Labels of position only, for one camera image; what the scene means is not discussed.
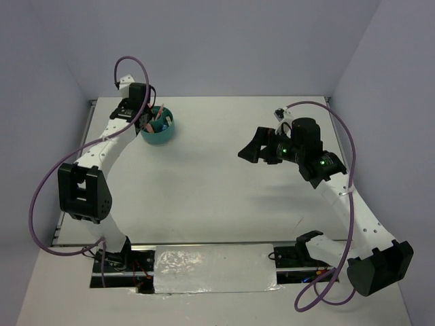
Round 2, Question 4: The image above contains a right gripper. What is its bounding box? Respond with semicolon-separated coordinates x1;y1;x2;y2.
238;126;303;164

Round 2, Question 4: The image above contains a pink stubby highlighter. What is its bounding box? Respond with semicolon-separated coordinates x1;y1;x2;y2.
145;124;154;133

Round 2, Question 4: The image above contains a red slim highlighter pen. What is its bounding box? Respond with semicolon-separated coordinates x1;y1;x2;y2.
156;103;164;120

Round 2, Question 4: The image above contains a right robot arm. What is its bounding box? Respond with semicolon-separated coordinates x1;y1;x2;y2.
238;117;414;297

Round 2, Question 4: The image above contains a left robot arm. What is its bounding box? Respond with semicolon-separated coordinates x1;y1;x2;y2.
58;75;154;271

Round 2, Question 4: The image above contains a teal round organizer container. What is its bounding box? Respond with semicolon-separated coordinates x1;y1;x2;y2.
141;106;175;145

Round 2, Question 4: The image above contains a silver foil sheet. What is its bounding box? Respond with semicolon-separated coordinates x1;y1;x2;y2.
154;244;280;294

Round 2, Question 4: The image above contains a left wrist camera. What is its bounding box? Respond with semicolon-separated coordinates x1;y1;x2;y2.
116;75;135;98

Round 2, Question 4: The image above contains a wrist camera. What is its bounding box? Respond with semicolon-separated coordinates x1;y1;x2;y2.
116;75;135;98
274;108;294;136

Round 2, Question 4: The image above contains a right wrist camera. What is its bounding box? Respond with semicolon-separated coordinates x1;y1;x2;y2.
274;108;294;136

